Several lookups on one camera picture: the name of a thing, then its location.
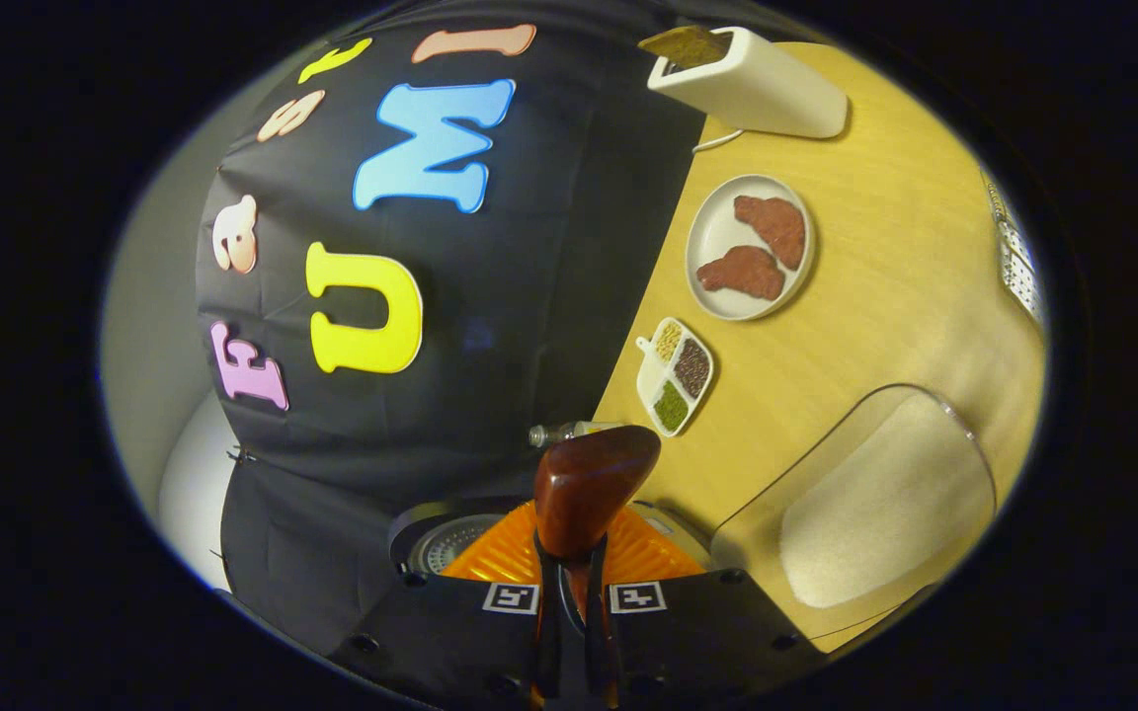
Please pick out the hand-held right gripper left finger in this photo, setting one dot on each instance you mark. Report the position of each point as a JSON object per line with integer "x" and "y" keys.
{"x": 450, "y": 637}

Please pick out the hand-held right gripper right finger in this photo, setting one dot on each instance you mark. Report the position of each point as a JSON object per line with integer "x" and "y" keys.
{"x": 697, "y": 637}

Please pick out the dark grey rice cooker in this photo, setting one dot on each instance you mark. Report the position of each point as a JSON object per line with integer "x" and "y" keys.
{"x": 431, "y": 538}

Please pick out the brown wooden spoon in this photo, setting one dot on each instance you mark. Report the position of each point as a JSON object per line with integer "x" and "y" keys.
{"x": 589, "y": 484}

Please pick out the clear container of white rice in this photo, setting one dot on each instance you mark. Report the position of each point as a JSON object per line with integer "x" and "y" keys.
{"x": 885, "y": 494}

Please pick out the small glass bottle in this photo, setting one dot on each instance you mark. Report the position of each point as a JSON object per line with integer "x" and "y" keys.
{"x": 569, "y": 433}

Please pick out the white divided seasoning dish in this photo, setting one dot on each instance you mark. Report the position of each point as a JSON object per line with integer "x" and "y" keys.
{"x": 673, "y": 380}

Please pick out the black backdrop cloth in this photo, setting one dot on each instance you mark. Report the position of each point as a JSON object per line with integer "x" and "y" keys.
{"x": 549, "y": 296}

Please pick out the red-brown meat piece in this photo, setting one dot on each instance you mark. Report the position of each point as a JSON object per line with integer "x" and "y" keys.
{"x": 745, "y": 274}
{"x": 776, "y": 229}

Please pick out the white round plate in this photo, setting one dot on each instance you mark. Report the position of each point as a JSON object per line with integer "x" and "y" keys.
{"x": 717, "y": 237}

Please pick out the white toaster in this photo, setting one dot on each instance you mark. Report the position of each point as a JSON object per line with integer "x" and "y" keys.
{"x": 767, "y": 89}

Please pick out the brown toast slice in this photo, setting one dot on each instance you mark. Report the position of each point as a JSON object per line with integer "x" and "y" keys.
{"x": 688, "y": 44}

